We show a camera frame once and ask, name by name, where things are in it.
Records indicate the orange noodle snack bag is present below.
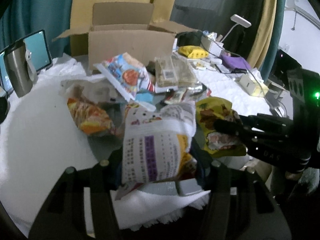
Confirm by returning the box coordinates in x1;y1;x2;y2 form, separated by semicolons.
67;98;116;136

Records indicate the white perforated basket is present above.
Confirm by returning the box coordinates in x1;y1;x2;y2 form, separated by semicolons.
201;35;224;57

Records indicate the steel travel mug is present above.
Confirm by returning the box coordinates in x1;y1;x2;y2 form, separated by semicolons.
4;40;37;98

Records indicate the tablet with blue screen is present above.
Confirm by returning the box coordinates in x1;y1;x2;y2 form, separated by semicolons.
23;29;52;72

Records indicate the yellow snack bag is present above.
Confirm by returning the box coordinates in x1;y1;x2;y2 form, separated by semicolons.
195;96;246;158

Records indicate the teal curtain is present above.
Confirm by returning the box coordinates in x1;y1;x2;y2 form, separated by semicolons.
1;0;72;58

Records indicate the white purple text snack bag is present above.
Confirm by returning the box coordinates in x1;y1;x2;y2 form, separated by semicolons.
121;102;196;186

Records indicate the brown cardboard box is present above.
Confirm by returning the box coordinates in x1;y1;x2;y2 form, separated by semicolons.
51;2;198;73

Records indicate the colourful cartoon snack bag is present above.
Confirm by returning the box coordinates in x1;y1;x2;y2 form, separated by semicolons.
93;53;155;102

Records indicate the purple cloth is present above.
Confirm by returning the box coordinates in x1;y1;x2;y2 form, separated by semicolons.
220;55;251;70

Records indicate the white desk lamp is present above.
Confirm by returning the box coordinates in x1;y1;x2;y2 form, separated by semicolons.
220;14;252;43

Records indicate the beige barcode snack bag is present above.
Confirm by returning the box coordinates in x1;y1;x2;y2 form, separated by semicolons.
155;54;200;93

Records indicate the white power adapter box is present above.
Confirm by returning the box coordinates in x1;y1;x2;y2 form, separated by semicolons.
239;74;268;97

